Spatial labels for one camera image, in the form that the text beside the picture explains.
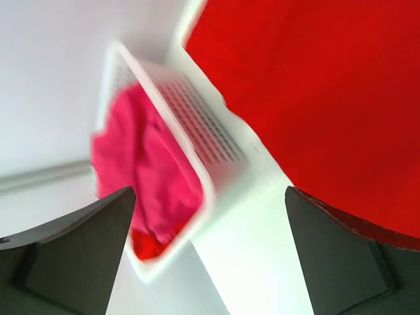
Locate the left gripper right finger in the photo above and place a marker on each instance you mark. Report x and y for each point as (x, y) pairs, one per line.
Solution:
(350, 265)

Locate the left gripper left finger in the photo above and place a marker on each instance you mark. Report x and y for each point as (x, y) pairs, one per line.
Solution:
(67, 265)

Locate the white plastic basket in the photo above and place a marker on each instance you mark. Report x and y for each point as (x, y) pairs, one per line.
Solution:
(215, 157)

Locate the red t shirt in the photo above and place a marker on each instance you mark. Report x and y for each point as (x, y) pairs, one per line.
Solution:
(147, 246)
(332, 90)

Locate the pink t shirt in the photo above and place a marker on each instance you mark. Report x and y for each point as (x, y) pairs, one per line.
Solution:
(136, 148)

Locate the left aluminium frame post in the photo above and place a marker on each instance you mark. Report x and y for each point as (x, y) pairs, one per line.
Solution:
(36, 177)

